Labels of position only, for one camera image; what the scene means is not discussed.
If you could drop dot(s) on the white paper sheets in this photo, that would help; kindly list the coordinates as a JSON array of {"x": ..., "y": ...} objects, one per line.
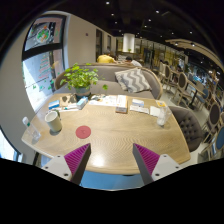
[{"x": 103, "y": 100}]

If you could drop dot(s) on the person in white shirt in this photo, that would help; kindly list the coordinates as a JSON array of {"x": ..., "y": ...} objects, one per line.
[{"x": 133, "y": 62}]

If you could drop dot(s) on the dark tufted chair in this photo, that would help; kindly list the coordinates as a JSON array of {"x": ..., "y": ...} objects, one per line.
[{"x": 189, "y": 126}]

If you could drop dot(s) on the grey curved sofa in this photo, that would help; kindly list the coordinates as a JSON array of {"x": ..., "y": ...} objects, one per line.
[{"x": 108, "y": 72}]

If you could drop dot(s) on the red round coaster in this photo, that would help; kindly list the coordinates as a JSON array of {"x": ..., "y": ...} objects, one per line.
[{"x": 83, "y": 132}]

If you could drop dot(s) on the grey chevron cushion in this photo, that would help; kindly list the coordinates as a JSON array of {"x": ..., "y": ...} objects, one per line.
[{"x": 132, "y": 80}]

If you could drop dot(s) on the blue tissue box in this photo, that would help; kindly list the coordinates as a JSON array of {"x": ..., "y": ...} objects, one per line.
[{"x": 82, "y": 102}]

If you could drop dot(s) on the white ceramic mug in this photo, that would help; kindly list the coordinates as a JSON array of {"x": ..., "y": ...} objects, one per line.
[{"x": 53, "y": 121}]

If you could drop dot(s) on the person in yellow shirt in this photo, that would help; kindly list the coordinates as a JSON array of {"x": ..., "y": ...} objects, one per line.
[{"x": 105, "y": 58}]

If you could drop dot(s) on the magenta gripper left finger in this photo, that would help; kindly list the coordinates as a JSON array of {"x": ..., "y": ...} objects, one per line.
[{"x": 77, "y": 161}]

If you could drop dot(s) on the green potted plant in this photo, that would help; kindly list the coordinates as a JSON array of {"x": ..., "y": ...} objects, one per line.
[{"x": 81, "y": 78}]

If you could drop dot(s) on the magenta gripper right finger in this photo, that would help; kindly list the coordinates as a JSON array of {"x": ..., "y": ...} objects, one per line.
[{"x": 146, "y": 161}]

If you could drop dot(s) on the small white box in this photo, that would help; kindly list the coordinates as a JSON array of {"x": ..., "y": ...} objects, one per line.
[{"x": 137, "y": 102}]

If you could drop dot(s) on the clear plastic bottle left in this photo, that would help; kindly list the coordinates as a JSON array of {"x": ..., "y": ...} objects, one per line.
[{"x": 31, "y": 129}]

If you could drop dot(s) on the white book stack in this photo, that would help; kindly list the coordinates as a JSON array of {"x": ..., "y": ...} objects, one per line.
[{"x": 121, "y": 104}]

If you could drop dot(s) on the clear water bottle right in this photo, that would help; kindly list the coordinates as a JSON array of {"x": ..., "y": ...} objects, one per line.
[{"x": 163, "y": 116}]

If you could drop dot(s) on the white round pillar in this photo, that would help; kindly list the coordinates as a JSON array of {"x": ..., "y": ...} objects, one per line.
[{"x": 128, "y": 42}]

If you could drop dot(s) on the wooden dining chair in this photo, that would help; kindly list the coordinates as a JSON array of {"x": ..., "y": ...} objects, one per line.
[{"x": 181, "y": 91}]

